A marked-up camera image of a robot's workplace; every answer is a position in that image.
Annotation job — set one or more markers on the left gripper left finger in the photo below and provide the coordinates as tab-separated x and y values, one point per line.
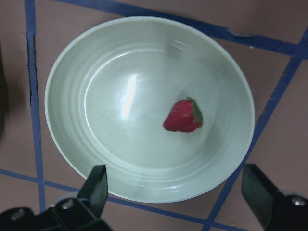
80	213

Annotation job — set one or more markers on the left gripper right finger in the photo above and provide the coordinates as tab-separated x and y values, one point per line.
275	210

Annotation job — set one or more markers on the red strawberry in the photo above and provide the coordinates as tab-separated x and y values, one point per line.
185	116

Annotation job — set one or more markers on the light green plate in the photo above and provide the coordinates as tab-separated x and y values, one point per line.
112	88

